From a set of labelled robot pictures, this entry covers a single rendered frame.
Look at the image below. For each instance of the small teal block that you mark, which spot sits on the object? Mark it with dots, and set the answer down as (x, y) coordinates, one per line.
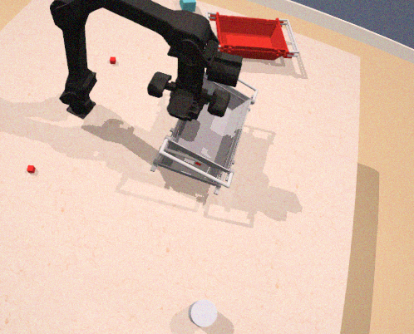
(189, 5)

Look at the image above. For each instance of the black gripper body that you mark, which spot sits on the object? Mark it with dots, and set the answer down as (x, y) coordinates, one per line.
(218, 102)

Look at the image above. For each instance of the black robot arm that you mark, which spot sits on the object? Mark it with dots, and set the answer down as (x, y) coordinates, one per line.
(186, 33)

